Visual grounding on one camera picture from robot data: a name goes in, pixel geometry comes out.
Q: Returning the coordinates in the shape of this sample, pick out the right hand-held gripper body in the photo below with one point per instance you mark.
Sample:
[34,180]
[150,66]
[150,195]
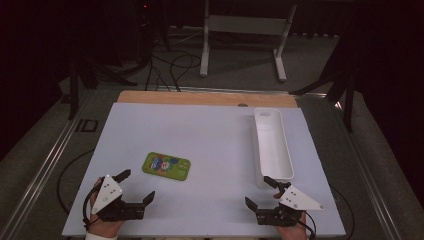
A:
[296,200]

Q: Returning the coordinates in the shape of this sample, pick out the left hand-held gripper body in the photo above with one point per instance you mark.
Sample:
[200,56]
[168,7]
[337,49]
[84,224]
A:
[106,195]

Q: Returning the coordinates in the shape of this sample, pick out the green clown phone case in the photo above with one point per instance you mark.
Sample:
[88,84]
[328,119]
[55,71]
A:
[166,166]

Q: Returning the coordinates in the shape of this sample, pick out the white oblong plastic container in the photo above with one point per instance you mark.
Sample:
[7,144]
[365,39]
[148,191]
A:
[273,146]

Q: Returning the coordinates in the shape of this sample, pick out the person's right hand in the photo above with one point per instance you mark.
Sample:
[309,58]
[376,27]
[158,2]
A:
[295,232]

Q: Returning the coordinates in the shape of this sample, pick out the person's left hand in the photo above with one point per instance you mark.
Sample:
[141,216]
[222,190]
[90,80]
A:
[103,227]

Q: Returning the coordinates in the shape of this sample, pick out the black tripod stand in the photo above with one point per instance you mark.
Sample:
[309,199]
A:
[74,86]

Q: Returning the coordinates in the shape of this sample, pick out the black angled stand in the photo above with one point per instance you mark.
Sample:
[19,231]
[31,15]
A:
[348,100]

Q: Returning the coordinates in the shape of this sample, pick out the white metal stand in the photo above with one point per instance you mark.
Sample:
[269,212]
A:
[246,25]

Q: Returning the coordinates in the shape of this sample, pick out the black rectangular floor bracket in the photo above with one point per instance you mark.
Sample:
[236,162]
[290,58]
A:
[77,125]

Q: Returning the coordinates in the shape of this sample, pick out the metal floor rail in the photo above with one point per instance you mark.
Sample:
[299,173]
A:
[366,180]
[43,170]
[216,89]

